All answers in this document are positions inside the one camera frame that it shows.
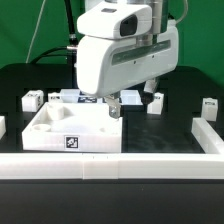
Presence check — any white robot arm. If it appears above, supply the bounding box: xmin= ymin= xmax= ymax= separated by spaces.
xmin=77 ymin=0 xmax=179 ymax=119

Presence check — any white fence rail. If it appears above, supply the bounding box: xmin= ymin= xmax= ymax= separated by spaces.
xmin=0 ymin=153 xmax=224 ymax=180
xmin=191 ymin=118 xmax=224 ymax=155

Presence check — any white right fence rail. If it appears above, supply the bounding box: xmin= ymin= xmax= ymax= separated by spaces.
xmin=191 ymin=118 xmax=224 ymax=155

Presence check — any white left fence piece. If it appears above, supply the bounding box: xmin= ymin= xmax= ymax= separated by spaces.
xmin=0 ymin=116 xmax=6 ymax=140

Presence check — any grey thin cable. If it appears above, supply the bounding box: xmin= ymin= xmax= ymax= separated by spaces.
xmin=25 ymin=0 xmax=48 ymax=64

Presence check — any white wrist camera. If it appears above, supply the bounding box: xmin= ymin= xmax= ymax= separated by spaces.
xmin=77 ymin=2 xmax=152 ymax=40

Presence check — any black cable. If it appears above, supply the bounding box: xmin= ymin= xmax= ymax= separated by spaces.
xmin=30 ymin=0 xmax=80 ymax=64

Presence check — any white front fence rail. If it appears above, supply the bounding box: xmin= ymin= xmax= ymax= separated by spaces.
xmin=0 ymin=153 xmax=224 ymax=180

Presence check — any white marker base plate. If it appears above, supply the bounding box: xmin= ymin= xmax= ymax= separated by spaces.
xmin=60 ymin=89 xmax=141 ymax=106

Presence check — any white square tabletop part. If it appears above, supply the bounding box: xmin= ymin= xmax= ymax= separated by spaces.
xmin=22 ymin=103 xmax=122 ymax=153

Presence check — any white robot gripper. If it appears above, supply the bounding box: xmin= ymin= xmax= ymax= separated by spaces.
xmin=77 ymin=25 xmax=179 ymax=119

